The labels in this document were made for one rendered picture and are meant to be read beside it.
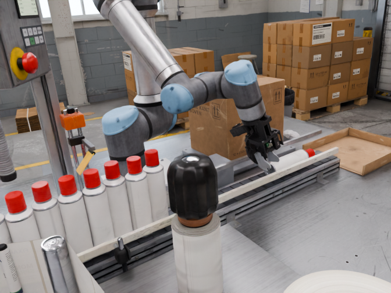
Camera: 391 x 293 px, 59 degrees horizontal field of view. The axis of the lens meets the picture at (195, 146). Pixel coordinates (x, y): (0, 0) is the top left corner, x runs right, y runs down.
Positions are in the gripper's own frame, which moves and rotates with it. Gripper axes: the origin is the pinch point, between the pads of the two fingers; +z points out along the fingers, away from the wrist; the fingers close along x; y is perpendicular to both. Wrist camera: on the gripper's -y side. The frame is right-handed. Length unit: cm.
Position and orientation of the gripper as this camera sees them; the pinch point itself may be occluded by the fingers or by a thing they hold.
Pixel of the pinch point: (265, 165)
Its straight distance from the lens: 111.4
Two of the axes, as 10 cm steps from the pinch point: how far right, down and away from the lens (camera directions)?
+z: 3.5, 7.8, 5.2
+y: 5.6, 2.7, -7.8
